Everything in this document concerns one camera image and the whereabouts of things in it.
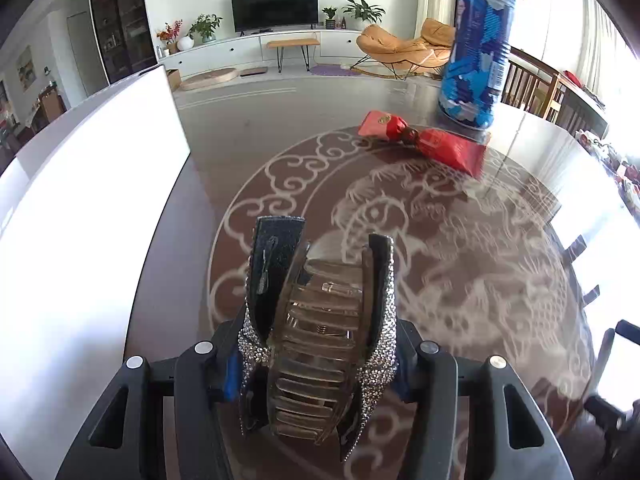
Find framed wall picture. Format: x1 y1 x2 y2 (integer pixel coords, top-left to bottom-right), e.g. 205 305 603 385
16 46 36 78

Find wooden bench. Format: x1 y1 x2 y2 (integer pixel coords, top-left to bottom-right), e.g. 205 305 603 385
266 37 321 72

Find orange lounge chair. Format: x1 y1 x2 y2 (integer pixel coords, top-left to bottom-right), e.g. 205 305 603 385
349 17 457 81

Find dark glass display cabinet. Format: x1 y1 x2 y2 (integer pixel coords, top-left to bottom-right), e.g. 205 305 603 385
89 0 158 85

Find blue camouflage bottle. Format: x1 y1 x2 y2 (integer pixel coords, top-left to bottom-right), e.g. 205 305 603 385
437 0 517 131

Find black television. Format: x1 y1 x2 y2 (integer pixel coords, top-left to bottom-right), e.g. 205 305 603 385
230 0 319 33

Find white television cabinet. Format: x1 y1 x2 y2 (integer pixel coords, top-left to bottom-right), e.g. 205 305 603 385
159 29 371 78

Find small red wrapped candy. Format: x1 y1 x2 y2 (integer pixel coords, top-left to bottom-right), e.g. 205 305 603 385
357 110 418 143

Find wooden dining chair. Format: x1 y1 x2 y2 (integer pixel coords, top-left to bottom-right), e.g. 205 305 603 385
555 75 611 138
500 46 561 121

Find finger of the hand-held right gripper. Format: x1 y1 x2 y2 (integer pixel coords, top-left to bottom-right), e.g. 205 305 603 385
584 394 640 443
597 319 640 363

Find rhinestone bow hair claw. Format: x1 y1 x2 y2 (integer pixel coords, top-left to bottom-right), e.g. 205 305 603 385
237 215 398 463

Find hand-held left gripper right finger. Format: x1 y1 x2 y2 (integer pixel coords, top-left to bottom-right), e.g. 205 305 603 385
395 319 576 480

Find purple floor rug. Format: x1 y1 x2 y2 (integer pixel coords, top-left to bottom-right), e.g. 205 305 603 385
310 63 362 77

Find colourful clutter pile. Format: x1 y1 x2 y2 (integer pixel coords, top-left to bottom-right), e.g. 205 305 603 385
575 130 640 201

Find red flowers in vase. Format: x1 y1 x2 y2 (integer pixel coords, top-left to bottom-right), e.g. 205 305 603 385
156 20 183 55

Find large leafy potted plant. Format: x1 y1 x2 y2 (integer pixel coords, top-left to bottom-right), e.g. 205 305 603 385
342 0 386 31

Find red candy packet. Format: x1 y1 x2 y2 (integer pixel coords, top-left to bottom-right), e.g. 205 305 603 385
412 127 492 178

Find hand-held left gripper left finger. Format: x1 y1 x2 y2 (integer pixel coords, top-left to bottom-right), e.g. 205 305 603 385
55 317 251 480

